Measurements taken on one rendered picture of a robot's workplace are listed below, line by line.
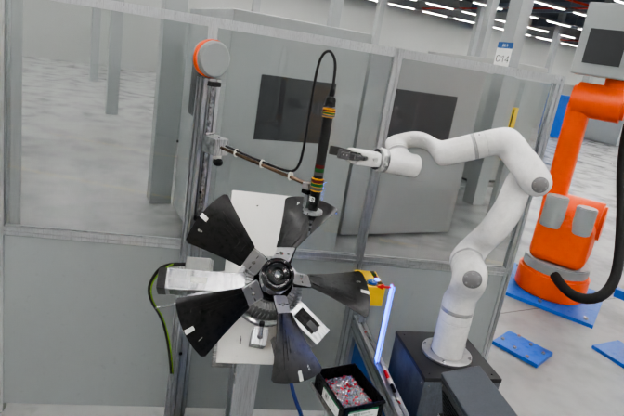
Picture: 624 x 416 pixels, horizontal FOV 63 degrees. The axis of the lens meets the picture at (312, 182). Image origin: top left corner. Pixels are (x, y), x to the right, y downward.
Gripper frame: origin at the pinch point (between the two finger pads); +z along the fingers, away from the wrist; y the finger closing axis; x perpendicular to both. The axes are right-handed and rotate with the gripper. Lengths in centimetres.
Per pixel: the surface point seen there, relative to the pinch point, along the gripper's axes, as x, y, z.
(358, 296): -50, -4, -18
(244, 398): -105, 17, 9
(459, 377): -46, -62, -22
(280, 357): -68, -16, 10
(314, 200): -17.4, -1.5, 4.9
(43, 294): -100, 91, 96
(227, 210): -28.7, 14.8, 30.4
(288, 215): -29.5, 21.3, 5.7
